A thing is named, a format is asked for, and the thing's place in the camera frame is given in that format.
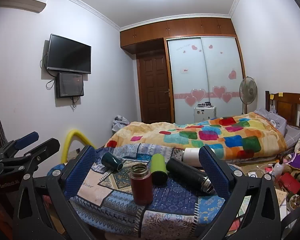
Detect red thermos bottle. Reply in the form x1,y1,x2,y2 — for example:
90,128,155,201
129,163,153,206

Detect dark green faceted cup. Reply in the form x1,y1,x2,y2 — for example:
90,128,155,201
101,152,123,172

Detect yellow foam tube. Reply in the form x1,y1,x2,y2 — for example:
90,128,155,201
61,129,97,163

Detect red box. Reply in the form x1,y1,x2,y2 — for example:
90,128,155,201
279,173,300,194

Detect blue patterned patchwork quilt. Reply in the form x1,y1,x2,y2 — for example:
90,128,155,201
46,143,241,240

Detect black thermos bottle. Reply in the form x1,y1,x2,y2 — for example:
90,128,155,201
166,158,215,196

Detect colourful blocks blanket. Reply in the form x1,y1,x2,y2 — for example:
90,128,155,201
106,112,288,160

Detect grey pillow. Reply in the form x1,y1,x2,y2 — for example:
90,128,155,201
254,108,300,148

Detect white thermos bottle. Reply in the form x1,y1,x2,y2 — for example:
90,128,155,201
181,148,201,167

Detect green thermos bottle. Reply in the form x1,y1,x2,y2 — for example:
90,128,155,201
150,153,168,187

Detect brown wooden door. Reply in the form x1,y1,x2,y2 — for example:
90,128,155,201
137,50,172,124

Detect wooden bed headboard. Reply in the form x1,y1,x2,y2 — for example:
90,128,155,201
265,90,300,127

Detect white appliance box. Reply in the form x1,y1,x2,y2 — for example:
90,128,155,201
193,102,216,122

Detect standing electric fan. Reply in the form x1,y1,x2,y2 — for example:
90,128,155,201
239,76,257,114

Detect wooden overhead cabinets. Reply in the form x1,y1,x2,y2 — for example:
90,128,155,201
120,17,236,54

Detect frosted sliding wardrobe doors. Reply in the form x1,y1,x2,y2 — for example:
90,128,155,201
167,36,243,125

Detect small wall monitor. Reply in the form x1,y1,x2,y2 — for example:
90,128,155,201
55,73,84,99

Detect wall mounted black television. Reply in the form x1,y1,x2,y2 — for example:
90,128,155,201
46,34,91,74

